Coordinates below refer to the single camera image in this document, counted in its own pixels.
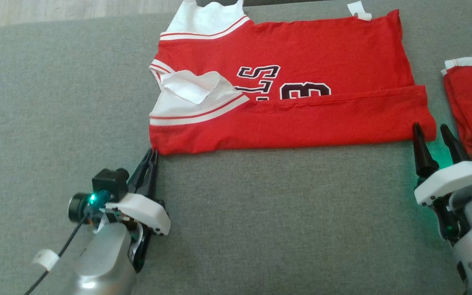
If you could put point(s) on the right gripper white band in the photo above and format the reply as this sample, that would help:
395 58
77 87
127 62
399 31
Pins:
453 180

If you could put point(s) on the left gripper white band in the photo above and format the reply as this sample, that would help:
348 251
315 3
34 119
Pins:
146 209

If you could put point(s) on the red white basketball jersey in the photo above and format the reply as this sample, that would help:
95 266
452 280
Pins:
301 123

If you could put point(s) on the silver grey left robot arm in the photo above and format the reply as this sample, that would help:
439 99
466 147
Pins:
100 262

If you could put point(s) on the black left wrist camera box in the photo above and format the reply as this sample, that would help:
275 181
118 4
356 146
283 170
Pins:
107 182

